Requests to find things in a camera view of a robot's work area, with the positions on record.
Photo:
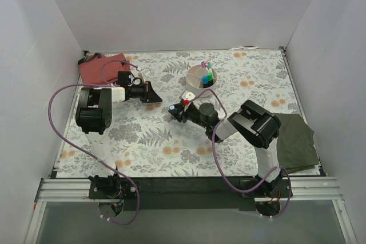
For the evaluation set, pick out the aluminium front rail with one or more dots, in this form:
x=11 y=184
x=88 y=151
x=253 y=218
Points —
x=301 y=188

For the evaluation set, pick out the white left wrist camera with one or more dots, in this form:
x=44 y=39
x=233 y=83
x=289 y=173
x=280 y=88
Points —
x=143 y=73

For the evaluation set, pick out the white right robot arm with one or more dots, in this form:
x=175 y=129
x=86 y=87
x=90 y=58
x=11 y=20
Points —
x=257 y=125

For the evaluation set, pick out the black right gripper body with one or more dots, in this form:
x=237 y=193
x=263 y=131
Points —
x=183 y=112

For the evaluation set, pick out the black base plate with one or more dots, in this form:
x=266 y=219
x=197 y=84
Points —
x=180 y=193

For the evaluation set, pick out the white divided round container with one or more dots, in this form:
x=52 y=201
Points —
x=194 y=81

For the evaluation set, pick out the green capped black highlighter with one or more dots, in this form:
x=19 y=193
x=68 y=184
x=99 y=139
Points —
x=210 y=79

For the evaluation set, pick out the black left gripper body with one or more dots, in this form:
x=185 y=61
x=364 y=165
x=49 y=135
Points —
x=146 y=92

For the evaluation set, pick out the red folded cloth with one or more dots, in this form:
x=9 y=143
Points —
x=99 y=69

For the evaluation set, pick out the olive green folded cloth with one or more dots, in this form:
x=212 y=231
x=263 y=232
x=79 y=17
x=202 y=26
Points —
x=295 y=145

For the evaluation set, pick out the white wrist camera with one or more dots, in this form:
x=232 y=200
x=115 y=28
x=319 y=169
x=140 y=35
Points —
x=187 y=96
x=143 y=73

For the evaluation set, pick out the blue capped black highlighter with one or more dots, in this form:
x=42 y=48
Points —
x=205 y=81

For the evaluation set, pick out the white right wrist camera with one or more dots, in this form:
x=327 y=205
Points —
x=187 y=96

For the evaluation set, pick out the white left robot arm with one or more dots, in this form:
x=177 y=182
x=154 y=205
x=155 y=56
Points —
x=94 y=112

